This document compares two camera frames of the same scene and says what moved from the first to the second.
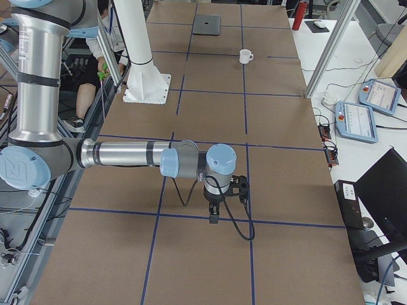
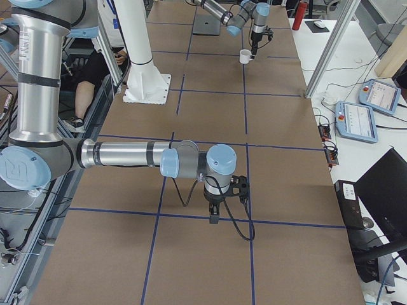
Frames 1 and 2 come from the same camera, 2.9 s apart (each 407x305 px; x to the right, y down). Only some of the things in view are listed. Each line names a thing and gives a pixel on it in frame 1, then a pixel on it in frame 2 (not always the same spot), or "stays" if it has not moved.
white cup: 244,56 stays
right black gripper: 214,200 stays
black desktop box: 366,265 stays
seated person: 114,28 to 82,68
